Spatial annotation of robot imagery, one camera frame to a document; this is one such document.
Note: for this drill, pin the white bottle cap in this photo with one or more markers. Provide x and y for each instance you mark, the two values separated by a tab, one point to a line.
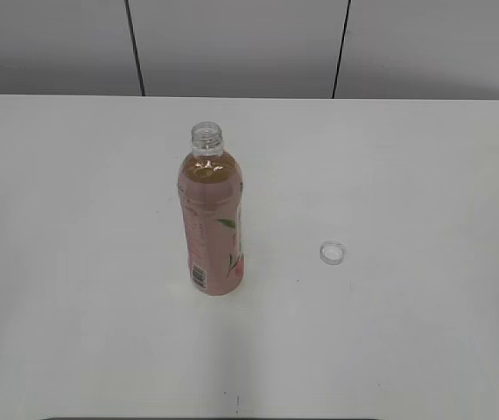
332	252

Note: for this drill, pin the pink label tea bottle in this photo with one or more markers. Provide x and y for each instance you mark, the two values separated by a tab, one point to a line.
210	194

